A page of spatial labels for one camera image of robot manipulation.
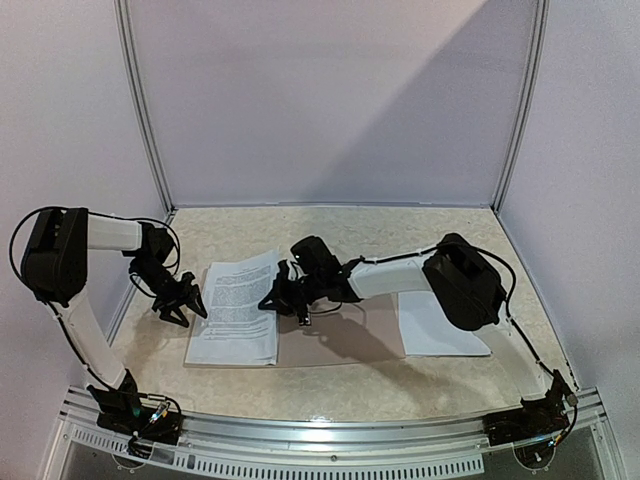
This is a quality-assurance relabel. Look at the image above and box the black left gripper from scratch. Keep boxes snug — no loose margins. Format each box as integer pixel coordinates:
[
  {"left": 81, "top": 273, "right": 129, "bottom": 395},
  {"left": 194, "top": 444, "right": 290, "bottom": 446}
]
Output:
[{"left": 132, "top": 257, "right": 208, "bottom": 327}]

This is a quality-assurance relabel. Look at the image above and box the printed sheet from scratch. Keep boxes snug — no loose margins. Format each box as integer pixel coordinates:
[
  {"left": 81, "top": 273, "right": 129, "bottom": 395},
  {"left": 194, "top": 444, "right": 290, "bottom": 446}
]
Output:
[
  {"left": 183, "top": 269, "right": 280, "bottom": 366},
  {"left": 203, "top": 250, "right": 279, "bottom": 335}
]

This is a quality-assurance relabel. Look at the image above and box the brown paper folder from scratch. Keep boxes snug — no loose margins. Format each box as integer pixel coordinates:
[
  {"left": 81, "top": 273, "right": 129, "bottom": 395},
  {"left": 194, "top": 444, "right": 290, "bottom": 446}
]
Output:
[{"left": 184, "top": 295, "right": 405, "bottom": 368}]

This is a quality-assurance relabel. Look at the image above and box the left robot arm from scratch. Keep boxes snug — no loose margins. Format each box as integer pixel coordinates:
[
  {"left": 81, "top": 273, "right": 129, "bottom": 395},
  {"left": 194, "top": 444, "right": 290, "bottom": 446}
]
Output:
[{"left": 9, "top": 206, "right": 207, "bottom": 434}]

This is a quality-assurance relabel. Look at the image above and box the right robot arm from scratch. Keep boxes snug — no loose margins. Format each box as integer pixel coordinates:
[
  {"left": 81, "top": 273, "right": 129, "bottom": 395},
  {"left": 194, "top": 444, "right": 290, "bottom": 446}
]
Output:
[{"left": 258, "top": 233, "right": 578, "bottom": 436}]

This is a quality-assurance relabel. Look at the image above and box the stack of printed papers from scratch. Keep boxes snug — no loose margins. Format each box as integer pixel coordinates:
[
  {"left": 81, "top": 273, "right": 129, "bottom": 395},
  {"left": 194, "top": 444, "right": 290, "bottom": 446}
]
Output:
[{"left": 398, "top": 291, "right": 491, "bottom": 357}]

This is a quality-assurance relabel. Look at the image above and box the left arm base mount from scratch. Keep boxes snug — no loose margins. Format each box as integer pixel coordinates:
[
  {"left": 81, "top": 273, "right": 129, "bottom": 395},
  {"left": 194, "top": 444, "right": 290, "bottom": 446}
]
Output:
[{"left": 93, "top": 390, "right": 185, "bottom": 445}]

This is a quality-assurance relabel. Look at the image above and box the perforated white cable tray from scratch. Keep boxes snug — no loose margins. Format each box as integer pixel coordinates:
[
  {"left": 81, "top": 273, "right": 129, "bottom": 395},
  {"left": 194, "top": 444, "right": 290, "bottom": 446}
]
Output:
[{"left": 59, "top": 427, "right": 486, "bottom": 479}]

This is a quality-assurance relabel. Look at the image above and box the aluminium front rail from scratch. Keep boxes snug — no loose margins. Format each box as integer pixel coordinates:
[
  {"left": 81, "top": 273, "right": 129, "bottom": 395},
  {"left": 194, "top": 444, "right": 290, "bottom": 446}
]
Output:
[{"left": 58, "top": 384, "right": 609, "bottom": 457}]

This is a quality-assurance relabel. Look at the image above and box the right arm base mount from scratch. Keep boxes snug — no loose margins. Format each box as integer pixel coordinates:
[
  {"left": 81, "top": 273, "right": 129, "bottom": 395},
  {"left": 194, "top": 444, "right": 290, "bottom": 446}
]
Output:
[{"left": 482, "top": 399, "right": 575, "bottom": 446}]

